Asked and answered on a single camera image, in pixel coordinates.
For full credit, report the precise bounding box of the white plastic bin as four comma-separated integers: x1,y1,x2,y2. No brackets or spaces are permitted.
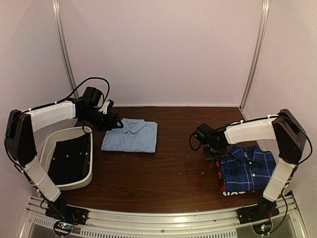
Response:
40,126,93,191

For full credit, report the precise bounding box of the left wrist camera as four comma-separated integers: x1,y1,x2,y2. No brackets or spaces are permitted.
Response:
99,99,114,115

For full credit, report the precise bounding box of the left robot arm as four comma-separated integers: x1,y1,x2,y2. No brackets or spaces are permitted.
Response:
3,87,123,220

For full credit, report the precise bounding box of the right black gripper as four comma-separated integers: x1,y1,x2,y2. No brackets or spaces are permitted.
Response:
203,145,228,162

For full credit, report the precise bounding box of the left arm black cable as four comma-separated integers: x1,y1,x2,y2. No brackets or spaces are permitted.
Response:
3,76,111,164

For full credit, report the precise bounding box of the red black shirt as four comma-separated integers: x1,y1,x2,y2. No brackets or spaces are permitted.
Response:
216,154,255,195

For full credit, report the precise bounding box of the light blue long sleeve shirt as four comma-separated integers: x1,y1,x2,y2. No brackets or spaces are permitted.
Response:
101,118,158,153

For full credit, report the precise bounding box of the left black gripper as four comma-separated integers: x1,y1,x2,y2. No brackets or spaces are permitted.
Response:
80,108,123,131

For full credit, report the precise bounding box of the aluminium frame post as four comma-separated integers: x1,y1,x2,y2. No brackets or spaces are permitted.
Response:
52,0,79,98
239,0,270,112

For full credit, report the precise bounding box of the right aluminium frame post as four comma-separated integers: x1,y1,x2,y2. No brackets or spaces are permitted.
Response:
239,0,270,112

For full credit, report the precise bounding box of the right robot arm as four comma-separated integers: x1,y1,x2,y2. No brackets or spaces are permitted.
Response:
190,109,310,219

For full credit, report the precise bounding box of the aluminium front rail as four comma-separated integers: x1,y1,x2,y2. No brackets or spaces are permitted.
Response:
18,195,309,238

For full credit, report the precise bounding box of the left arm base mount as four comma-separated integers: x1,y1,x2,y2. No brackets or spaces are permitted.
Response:
45,201,89,237

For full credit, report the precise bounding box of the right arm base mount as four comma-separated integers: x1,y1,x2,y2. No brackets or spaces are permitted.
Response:
237,197,279,236

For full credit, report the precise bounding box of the left aluminium frame post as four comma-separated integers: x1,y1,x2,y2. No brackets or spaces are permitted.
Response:
52,0,79,98

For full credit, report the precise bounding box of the blue plaid shirt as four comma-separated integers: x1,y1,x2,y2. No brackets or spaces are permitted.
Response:
219,146,276,193

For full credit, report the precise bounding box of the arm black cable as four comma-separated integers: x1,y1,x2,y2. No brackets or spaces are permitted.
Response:
3,76,111,164
189,132,203,151

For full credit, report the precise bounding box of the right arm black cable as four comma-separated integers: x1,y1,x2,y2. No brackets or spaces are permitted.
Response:
189,132,203,151

